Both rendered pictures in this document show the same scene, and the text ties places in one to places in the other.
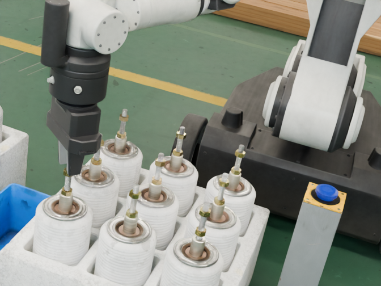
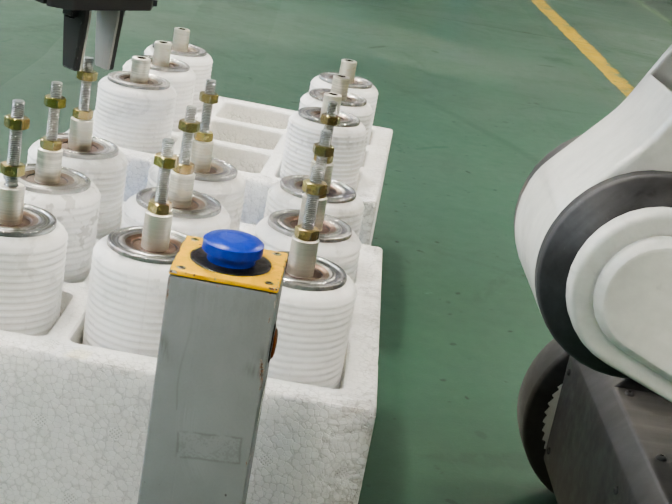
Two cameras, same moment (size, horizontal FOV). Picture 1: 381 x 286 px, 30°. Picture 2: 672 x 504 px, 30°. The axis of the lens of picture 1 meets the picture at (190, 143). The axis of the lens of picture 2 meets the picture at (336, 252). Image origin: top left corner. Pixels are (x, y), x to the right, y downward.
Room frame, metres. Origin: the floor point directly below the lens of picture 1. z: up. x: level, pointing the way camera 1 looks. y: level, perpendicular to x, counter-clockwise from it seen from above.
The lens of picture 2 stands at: (0.98, -1.01, 0.60)
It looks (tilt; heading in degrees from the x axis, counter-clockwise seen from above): 19 degrees down; 77
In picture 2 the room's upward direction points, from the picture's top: 10 degrees clockwise
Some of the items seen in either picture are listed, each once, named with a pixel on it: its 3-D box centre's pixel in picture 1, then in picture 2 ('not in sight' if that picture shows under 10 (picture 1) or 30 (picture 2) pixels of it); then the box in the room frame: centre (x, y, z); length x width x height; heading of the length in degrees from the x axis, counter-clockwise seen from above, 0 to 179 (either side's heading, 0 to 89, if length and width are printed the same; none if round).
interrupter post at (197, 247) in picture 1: (197, 246); (9, 204); (0.94, -0.04, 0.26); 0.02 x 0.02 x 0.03
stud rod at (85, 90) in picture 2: (67, 182); (84, 95); (0.99, 0.19, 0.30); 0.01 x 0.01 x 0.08
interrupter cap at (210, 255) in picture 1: (195, 252); (8, 219); (0.94, -0.04, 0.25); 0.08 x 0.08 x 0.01
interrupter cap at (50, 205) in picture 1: (64, 207); (79, 147); (0.99, 0.19, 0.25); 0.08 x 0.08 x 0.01
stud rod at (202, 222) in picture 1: (202, 222); (14, 147); (0.94, -0.04, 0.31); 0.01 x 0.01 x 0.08
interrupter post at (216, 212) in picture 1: (217, 210); (156, 230); (1.05, -0.07, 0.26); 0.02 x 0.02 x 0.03
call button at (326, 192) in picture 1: (326, 194); (232, 253); (1.09, -0.25, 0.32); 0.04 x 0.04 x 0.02
